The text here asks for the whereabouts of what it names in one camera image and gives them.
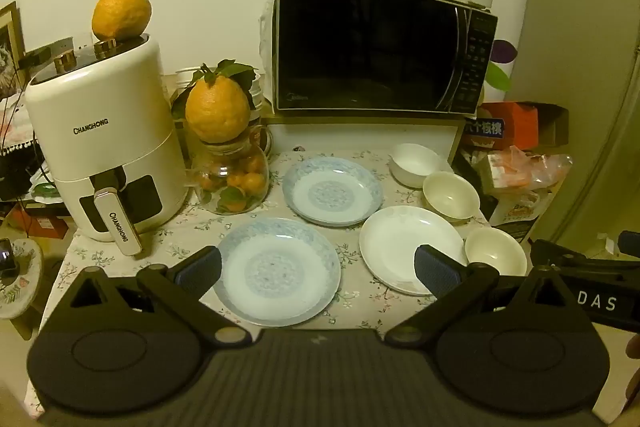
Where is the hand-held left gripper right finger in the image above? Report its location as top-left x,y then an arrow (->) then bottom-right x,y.
382,244 -> 574,351

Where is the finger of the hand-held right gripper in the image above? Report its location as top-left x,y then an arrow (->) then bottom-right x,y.
617,230 -> 640,259
530,239 -> 640,281

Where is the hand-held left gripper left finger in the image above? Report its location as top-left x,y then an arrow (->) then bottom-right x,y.
70,245 -> 253,351

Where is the white plate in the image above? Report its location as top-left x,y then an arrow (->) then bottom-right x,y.
359,206 -> 468,297

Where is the cream bowl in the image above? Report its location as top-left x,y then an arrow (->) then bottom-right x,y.
422,172 -> 482,224
464,227 -> 529,278

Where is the blue patterned plate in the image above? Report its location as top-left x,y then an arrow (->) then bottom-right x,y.
212,217 -> 342,327
282,157 -> 384,228

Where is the white bowl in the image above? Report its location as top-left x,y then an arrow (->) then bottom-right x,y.
389,143 -> 443,189

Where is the person's right hand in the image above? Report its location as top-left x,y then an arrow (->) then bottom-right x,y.
625,332 -> 640,408

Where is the floral tablecloth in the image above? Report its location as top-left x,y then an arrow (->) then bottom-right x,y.
25,149 -> 493,413

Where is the snack package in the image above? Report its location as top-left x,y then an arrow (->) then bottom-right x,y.
490,192 -> 543,243

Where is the pile of small oranges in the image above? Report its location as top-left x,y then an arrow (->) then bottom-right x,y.
197,154 -> 268,212

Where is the glass jar of kumquats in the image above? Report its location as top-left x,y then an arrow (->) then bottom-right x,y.
187,124 -> 275,215

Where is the clear plastic bag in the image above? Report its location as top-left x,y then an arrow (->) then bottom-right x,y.
480,147 -> 573,198

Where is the glass mug with red print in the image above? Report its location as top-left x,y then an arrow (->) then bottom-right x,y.
250,124 -> 275,158

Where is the orange cardboard box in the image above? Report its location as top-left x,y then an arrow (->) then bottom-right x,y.
462,102 -> 570,150

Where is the large leafy citrus fruit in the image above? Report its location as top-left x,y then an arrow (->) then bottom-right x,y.
172,59 -> 258,142

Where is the red box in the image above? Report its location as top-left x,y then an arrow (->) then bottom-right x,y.
20,212 -> 75,239

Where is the white shelf riser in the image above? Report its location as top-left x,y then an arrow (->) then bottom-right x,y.
264,114 -> 463,168

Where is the white air fryer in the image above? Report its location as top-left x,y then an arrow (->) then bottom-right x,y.
25,33 -> 190,257

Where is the round floral stool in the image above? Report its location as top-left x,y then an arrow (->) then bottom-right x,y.
0,237 -> 45,320

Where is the small black device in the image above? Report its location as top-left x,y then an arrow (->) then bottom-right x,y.
0,238 -> 18,278

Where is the grey refrigerator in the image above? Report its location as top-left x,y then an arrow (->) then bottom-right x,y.
502,0 -> 640,258

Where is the dark lace-trimmed cloth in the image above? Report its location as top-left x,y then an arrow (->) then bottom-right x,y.
0,99 -> 48,202

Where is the purple and green sticker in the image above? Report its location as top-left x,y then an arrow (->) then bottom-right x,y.
487,39 -> 521,92

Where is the black microwave oven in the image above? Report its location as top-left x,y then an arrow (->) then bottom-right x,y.
260,0 -> 499,116

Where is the large orange citrus fruit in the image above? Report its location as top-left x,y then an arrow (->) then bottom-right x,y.
91,0 -> 152,42

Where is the framed picture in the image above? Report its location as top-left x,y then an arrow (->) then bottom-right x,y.
0,2 -> 26,100

